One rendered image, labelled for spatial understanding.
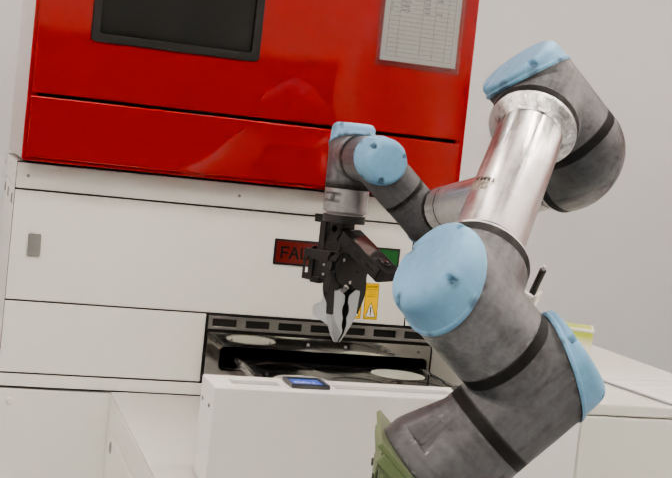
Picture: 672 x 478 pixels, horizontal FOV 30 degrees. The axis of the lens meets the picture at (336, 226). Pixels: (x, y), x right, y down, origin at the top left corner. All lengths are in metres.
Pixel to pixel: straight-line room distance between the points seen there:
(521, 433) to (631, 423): 0.57
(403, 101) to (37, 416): 0.88
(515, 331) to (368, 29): 1.09
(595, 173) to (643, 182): 2.63
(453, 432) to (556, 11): 2.92
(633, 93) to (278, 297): 2.20
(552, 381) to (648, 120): 3.00
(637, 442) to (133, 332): 0.92
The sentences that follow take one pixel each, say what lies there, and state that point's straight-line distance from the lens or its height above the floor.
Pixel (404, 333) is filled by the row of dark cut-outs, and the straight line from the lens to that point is 2.44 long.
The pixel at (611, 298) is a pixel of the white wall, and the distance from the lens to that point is 4.32.
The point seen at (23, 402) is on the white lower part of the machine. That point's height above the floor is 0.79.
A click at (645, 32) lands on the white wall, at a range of 4.34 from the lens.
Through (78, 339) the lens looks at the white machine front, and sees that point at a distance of 2.31.
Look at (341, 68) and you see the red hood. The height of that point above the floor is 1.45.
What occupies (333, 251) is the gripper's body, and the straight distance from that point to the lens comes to 2.09.
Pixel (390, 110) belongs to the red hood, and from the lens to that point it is 2.34.
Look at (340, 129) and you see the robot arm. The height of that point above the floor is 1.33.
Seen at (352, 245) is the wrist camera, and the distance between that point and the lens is 2.06.
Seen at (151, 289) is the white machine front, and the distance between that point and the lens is 2.31.
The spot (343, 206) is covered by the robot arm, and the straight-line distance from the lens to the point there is 2.06.
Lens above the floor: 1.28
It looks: 3 degrees down
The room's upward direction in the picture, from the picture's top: 6 degrees clockwise
